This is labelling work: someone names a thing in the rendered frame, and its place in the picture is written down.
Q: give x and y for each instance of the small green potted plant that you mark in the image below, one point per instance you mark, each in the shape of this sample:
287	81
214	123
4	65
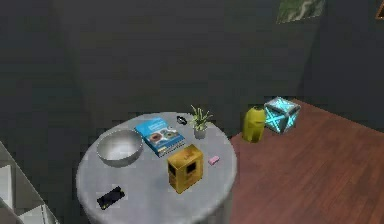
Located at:
200	121

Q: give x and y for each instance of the blue book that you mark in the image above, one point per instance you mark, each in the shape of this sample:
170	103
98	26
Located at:
159	136

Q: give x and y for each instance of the small pink eraser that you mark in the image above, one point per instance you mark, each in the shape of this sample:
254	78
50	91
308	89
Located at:
214	160

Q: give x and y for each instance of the yellow box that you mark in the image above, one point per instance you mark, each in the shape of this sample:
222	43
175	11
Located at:
185	168

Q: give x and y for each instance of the silver metal bowl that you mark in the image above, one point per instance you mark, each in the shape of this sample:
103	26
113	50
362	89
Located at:
119	148

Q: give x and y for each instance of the round grey table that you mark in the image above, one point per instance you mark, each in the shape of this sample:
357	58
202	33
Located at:
146	186

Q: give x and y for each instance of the glowing blue cube box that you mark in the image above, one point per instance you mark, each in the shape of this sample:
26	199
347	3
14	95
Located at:
281	115

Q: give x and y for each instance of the black remote control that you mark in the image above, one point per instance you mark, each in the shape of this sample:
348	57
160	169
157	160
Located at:
110	198

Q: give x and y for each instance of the white shelf unit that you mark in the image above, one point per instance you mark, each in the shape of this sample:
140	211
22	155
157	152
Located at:
20	196

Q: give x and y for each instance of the green framed wall picture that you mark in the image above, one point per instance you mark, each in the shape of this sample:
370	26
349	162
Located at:
300	10

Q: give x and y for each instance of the brown framed wall picture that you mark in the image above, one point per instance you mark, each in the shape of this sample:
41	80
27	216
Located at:
380	11

